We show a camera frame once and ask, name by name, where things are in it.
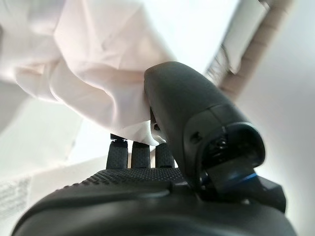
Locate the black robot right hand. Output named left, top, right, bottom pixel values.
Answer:
left=11, top=61, right=299, bottom=236

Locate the white shirt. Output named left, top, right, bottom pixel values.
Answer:
left=0, top=0, right=178, bottom=146

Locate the grey patterned pillow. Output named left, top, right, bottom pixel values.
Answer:
left=204, top=43, right=237, bottom=81

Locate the brown upholstered headboard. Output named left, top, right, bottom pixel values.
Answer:
left=216, top=0, right=296, bottom=102

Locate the grey striped rug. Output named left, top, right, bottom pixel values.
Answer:
left=0, top=176, right=34, bottom=212

